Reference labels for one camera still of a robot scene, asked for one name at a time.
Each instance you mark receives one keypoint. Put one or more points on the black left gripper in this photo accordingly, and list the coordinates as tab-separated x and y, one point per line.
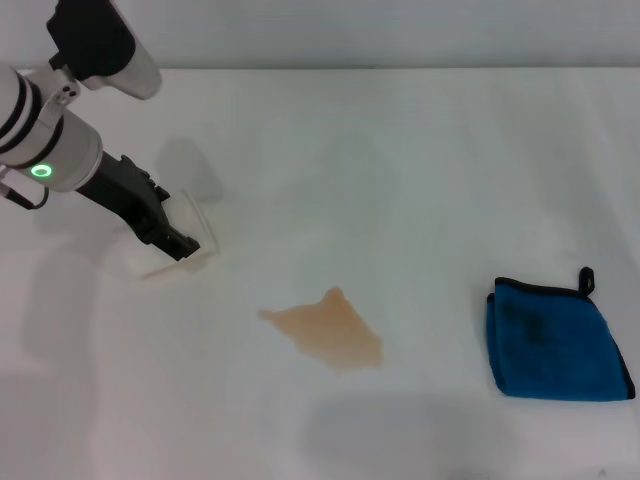
125	192

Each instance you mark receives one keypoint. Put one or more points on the blue rag with black trim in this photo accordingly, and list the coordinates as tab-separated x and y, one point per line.
552	345

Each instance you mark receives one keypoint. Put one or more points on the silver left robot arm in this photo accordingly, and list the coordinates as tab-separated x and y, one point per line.
55	145

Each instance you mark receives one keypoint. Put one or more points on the brown water stain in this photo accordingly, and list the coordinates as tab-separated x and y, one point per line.
332	332

